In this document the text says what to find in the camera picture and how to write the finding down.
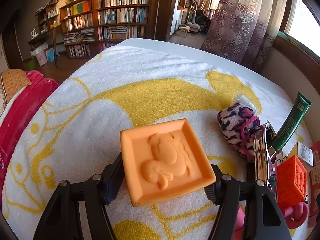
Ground dark wooden door frame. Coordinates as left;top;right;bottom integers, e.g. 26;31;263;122
154;0;187;42

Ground pink knotted rope toy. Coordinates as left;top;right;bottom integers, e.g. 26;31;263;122
280;200;312;229

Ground window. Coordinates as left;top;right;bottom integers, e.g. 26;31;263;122
280;0;320;58

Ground wooden bookshelf with books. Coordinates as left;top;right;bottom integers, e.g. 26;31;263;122
59;0;160;60

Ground orange-red tiger relief cube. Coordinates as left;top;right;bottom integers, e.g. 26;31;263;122
276;155;308;208

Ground pink storage bin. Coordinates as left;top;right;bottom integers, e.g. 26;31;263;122
35;50;48;67

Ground orange quilted cushion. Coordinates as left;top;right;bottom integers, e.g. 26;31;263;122
0;69;32;103

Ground pink leopard print pouch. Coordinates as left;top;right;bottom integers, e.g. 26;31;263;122
217;93;262;160

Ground mannequin with white shirt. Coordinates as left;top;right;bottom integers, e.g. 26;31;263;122
209;0;222;12

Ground light orange square relief block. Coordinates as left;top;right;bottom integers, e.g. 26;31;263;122
119;118;217;208

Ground white yellow printed towel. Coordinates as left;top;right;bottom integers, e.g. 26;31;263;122
1;45;315;240

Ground cream purple patterned curtain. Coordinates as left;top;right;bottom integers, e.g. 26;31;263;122
200;0;289;74

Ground metal fork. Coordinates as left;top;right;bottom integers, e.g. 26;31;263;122
252;120;279;200

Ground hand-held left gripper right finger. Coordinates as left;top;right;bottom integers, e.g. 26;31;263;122
204;164;292;240

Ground red blanket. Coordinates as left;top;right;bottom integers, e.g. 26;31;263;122
0;70;60;180

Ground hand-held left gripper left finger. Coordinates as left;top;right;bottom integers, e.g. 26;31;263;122
32;152;125;240

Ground dark wooden display shelf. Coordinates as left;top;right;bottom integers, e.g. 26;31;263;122
27;0;62;68

